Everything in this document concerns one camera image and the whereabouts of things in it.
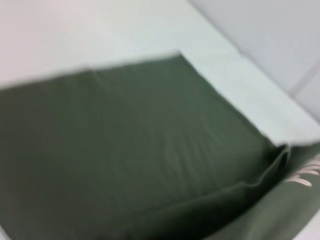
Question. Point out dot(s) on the dark green shirt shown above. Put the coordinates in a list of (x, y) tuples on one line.
[(125, 150)]

